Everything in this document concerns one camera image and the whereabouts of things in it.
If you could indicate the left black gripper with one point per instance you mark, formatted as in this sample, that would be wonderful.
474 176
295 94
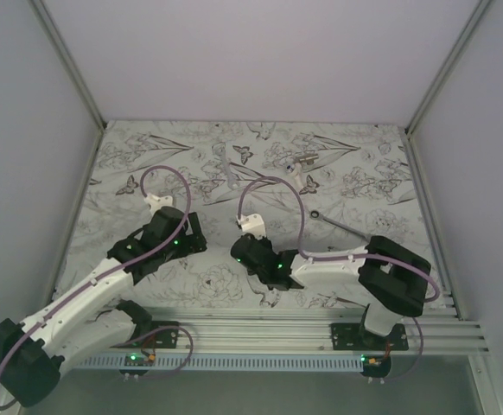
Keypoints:
190 243

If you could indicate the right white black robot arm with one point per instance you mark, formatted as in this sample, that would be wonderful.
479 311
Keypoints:
388 280

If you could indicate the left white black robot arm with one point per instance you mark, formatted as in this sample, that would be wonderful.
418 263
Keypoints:
41 349

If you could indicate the silver ratchet wrench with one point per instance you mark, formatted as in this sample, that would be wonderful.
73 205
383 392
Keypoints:
316 215

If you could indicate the floral patterned mat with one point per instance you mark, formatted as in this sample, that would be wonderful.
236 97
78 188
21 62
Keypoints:
361 179

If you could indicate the white plastic tool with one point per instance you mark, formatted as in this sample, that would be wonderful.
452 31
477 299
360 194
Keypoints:
294 173

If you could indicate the small metal socket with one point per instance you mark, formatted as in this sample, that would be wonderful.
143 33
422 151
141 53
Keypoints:
308 159

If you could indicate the right small circuit board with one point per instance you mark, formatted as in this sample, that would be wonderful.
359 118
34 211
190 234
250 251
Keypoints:
376 367

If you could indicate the small circuit board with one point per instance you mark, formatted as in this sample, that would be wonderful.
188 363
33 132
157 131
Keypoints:
376 367
136 365

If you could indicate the left small circuit board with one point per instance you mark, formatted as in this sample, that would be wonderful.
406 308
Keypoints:
136 365

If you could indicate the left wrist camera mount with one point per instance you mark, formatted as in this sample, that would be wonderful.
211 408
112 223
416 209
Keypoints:
155 202

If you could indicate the aluminium rail frame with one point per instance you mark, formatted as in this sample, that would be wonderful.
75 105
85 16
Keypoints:
438 332

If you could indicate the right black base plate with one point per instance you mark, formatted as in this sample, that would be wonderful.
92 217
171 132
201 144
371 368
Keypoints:
349 336

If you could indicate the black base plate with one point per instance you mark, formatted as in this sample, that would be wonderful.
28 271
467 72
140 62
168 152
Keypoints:
349 336
161 337

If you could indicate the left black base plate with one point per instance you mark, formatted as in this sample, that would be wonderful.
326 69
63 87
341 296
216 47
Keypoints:
161 337

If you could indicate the white slotted cable duct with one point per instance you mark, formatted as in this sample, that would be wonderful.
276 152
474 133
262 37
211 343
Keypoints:
236 362

